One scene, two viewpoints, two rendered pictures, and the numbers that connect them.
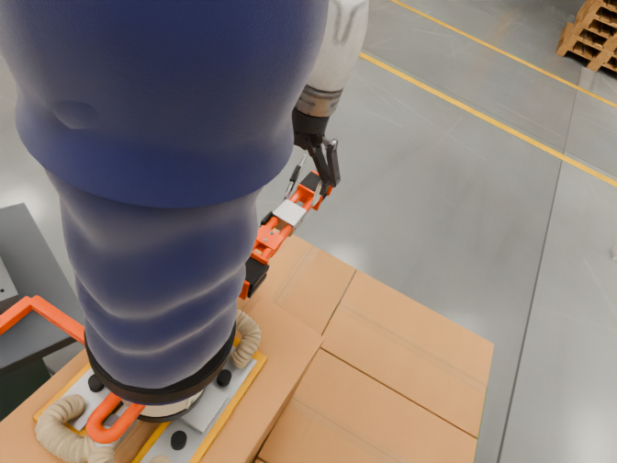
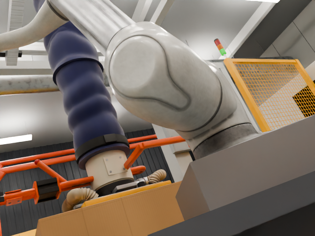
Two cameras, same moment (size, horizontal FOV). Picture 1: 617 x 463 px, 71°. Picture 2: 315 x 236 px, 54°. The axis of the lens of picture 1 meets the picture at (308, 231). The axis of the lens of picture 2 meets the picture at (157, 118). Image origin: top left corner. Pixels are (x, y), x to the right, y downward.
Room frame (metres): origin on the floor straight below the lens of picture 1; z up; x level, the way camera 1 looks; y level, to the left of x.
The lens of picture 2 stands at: (1.02, 1.18, 0.71)
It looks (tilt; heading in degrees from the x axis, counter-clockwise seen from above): 24 degrees up; 223
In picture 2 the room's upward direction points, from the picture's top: 22 degrees counter-clockwise
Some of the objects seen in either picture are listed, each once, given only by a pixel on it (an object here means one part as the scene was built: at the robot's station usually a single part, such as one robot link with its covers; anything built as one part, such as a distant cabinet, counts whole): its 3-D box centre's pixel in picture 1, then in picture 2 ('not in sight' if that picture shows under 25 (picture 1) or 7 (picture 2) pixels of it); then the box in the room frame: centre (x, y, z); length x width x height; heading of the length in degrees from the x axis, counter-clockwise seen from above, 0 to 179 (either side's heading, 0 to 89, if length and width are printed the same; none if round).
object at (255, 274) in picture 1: (241, 270); (46, 190); (0.56, 0.11, 1.08); 0.10 x 0.08 x 0.06; 77
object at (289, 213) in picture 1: (288, 218); not in sight; (0.77, 0.06, 1.07); 0.07 x 0.07 x 0.04; 77
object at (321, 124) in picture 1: (306, 126); not in sight; (0.72, 0.08, 1.37); 0.08 x 0.07 x 0.09; 77
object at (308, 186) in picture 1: (314, 189); not in sight; (0.90, 0.02, 1.08); 0.08 x 0.07 x 0.05; 167
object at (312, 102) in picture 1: (316, 93); not in sight; (0.72, 0.08, 1.45); 0.09 x 0.09 x 0.06
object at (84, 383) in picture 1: (124, 356); (125, 193); (0.34, 0.26, 0.97); 0.34 x 0.10 x 0.05; 167
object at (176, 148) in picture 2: not in sight; (176, 136); (-0.97, -0.54, 1.62); 0.20 x 0.05 x 0.30; 169
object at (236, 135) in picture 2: not in sight; (236, 148); (0.40, 0.80, 0.88); 0.22 x 0.18 x 0.06; 142
